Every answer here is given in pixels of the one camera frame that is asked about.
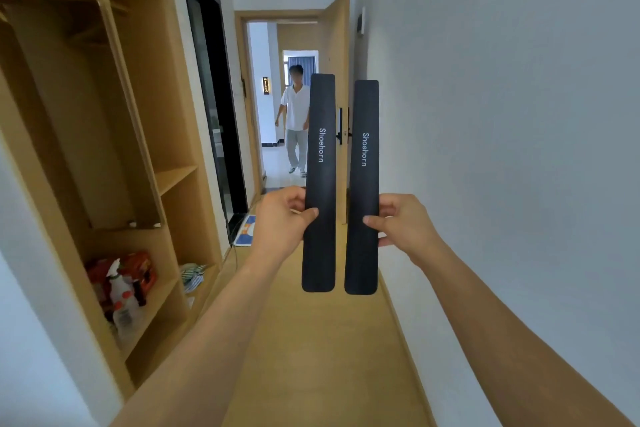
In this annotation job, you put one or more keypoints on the red box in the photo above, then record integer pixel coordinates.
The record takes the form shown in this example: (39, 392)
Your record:
(142, 269)

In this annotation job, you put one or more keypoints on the orange lit wall sign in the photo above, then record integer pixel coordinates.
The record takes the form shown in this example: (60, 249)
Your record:
(266, 85)

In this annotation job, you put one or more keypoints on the wooden door frame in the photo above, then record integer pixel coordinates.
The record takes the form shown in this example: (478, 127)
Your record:
(247, 116)

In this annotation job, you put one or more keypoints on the distant blue curtain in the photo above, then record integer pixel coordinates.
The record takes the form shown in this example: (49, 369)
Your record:
(307, 61)

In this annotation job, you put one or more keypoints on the person's right forearm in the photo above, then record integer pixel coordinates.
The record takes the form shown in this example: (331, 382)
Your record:
(500, 341)

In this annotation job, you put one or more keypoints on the person's right hand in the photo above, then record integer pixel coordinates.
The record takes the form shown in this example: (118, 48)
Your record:
(410, 229)

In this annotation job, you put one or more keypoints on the wooden clothes hanger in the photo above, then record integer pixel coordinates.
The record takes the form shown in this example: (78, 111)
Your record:
(92, 36)

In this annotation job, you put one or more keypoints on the person's left hand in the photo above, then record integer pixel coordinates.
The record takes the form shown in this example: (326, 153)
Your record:
(277, 231)

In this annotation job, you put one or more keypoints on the person's left forearm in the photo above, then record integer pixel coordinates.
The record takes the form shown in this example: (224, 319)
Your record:
(200, 351)

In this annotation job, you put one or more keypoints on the blue floor mat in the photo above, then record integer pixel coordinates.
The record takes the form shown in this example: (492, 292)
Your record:
(245, 234)

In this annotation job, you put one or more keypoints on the black framed glass door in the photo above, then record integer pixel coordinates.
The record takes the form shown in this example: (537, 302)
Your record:
(220, 91)

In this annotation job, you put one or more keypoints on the striped folded cloths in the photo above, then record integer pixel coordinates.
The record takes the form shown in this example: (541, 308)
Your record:
(192, 277)

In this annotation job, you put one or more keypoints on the white wall box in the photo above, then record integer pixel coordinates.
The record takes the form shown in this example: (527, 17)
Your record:
(361, 20)

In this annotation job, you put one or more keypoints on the white spray bottle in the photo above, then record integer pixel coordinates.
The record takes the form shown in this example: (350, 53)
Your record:
(120, 286)

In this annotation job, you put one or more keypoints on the wooden door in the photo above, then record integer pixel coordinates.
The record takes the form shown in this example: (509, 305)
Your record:
(340, 41)

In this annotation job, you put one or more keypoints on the small dark bottle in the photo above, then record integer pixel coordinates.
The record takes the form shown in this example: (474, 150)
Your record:
(140, 294)

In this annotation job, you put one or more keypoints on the long black shoe spoon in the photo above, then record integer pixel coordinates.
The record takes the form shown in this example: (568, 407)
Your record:
(362, 261)
(320, 261)

